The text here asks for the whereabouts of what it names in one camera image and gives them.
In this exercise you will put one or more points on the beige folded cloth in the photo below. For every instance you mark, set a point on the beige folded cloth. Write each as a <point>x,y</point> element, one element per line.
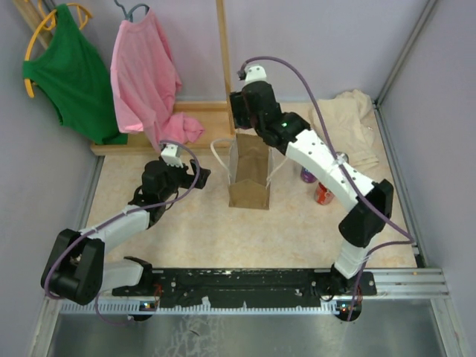
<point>347,117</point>

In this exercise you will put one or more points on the grey hanger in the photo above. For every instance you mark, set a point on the grey hanger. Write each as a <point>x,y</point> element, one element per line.
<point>128,14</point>

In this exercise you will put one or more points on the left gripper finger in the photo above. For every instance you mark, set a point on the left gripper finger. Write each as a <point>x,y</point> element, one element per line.
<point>201,175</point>
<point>163,160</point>

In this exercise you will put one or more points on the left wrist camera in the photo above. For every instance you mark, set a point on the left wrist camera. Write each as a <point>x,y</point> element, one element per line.
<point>172,155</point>

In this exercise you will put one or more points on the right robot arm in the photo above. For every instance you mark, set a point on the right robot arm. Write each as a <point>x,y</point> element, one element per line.
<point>368,203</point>

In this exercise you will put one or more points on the red soda can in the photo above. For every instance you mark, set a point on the red soda can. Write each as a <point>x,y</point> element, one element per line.
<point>323,195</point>

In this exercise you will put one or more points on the red cola can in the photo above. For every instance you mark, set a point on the red cola can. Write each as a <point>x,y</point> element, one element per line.
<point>343,156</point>

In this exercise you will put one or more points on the green tank top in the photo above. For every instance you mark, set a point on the green tank top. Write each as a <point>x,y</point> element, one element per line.
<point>67,68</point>

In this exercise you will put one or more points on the brown canvas bag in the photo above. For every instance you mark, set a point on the brown canvas bag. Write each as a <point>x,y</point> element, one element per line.
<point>249,169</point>

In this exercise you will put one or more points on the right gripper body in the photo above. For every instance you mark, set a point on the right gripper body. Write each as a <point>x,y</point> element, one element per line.
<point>241,117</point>

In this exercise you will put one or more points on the wooden clothes rack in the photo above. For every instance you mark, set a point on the wooden clothes rack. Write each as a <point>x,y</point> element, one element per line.
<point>197,31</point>

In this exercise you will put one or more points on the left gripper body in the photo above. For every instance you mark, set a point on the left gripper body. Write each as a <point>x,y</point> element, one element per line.
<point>178,178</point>

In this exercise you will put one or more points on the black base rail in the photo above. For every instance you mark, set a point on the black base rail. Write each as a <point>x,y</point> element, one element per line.
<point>263,290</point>

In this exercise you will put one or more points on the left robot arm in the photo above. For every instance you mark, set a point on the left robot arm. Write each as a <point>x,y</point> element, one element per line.
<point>76,269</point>

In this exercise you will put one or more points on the pink t-shirt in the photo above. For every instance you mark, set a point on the pink t-shirt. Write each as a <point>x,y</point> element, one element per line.
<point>145,83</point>

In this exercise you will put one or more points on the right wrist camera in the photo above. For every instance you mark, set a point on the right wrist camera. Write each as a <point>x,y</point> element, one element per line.
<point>252,73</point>

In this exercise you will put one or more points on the aluminium frame profile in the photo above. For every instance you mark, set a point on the aluminium frame profile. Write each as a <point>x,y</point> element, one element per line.
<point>391,284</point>

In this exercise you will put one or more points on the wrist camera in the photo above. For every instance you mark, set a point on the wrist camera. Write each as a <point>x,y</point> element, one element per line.
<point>172,155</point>
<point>252,73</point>

